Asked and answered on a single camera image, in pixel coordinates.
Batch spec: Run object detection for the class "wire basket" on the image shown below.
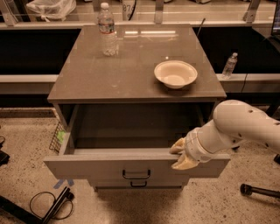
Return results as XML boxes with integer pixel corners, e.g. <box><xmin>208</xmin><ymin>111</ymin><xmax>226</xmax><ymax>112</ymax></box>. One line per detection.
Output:
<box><xmin>49</xmin><ymin>122</ymin><xmax>66</xmax><ymax>153</ymax></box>

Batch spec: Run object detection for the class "black stand leg right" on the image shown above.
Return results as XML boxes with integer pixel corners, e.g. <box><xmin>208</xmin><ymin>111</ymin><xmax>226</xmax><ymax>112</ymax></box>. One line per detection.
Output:
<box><xmin>240</xmin><ymin>184</ymin><xmax>280</xmax><ymax>199</ymax></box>

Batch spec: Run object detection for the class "clear water bottle on ledge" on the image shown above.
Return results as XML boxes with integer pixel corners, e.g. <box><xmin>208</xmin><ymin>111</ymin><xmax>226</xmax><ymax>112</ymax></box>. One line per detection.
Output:
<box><xmin>222</xmin><ymin>52</ymin><xmax>238</xmax><ymax>80</ymax></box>

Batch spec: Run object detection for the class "grey drawer cabinet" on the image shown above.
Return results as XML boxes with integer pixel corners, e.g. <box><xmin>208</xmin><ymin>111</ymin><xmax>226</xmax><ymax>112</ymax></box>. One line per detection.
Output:
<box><xmin>46</xmin><ymin>24</ymin><xmax>228</xmax><ymax>192</ymax></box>

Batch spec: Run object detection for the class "white bowl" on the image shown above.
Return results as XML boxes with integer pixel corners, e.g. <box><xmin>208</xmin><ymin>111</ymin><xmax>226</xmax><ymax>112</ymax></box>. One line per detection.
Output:
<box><xmin>154</xmin><ymin>60</ymin><xmax>198</xmax><ymax>89</ymax></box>

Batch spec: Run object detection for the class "black stand leg left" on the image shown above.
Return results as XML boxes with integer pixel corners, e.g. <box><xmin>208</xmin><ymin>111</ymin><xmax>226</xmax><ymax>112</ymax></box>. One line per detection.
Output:
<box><xmin>0</xmin><ymin>186</ymin><xmax>72</xmax><ymax>224</ymax></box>

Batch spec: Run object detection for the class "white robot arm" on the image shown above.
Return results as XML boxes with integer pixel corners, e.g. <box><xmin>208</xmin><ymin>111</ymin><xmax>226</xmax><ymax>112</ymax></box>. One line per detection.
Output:
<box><xmin>170</xmin><ymin>100</ymin><xmax>280</xmax><ymax>170</ymax></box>

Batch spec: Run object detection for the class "clear water bottle on cabinet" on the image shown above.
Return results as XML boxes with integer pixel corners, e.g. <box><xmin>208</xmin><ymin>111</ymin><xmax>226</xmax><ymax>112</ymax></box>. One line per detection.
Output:
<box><xmin>97</xmin><ymin>3</ymin><xmax>117</xmax><ymax>56</ymax></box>

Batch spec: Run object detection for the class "clear plastic bag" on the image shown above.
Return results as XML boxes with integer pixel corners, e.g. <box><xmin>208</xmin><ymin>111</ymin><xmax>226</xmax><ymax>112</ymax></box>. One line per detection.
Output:
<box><xmin>26</xmin><ymin>0</ymin><xmax>76</xmax><ymax>21</ymax></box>

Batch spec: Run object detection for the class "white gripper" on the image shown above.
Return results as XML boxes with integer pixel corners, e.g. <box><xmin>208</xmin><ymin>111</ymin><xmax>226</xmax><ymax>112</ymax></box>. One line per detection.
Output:
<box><xmin>169</xmin><ymin>128</ymin><xmax>214</xmax><ymax>170</ymax></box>

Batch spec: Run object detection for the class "grey bottom drawer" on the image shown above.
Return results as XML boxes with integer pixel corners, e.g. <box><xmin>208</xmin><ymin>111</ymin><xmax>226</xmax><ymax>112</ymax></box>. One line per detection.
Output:
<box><xmin>88</xmin><ymin>176</ymin><xmax>190</xmax><ymax>191</ymax></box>

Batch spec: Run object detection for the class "grey drawer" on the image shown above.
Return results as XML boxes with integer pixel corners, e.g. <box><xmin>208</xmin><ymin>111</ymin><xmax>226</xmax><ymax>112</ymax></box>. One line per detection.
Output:
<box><xmin>45</xmin><ymin>103</ymin><xmax>229</xmax><ymax>182</ymax></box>
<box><xmin>88</xmin><ymin>176</ymin><xmax>190</xmax><ymax>191</ymax></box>

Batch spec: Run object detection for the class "grey top drawer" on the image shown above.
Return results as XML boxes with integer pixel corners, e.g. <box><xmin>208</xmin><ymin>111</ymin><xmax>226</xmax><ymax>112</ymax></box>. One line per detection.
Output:
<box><xmin>45</xmin><ymin>103</ymin><xmax>229</xmax><ymax>182</ymax></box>

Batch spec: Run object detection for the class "black stand leg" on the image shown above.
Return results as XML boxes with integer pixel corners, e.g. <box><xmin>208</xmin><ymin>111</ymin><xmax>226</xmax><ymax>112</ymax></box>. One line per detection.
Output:
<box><xmin>0</xmin><ymin>186</ymin><xmax>72</xmax><ymax>224</ymax></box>
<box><xmin>240</xmin><ymin>184</ymin><xmax>280</xmax><ymax>199</ymax></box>

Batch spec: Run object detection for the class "blue tape cross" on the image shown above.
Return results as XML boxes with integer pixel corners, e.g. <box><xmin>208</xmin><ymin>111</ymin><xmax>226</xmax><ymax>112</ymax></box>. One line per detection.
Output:
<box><xmin>53</xmin><ymin>179</ymin><xmax>74</xmax><ymax>189</ymax></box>

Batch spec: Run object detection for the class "black cable loop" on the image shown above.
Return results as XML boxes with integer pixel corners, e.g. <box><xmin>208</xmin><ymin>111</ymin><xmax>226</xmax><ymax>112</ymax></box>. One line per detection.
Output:
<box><xmin>29</xmin><ymin>191</ymin><xmax>75</xmax><ymax>221</ymax></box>

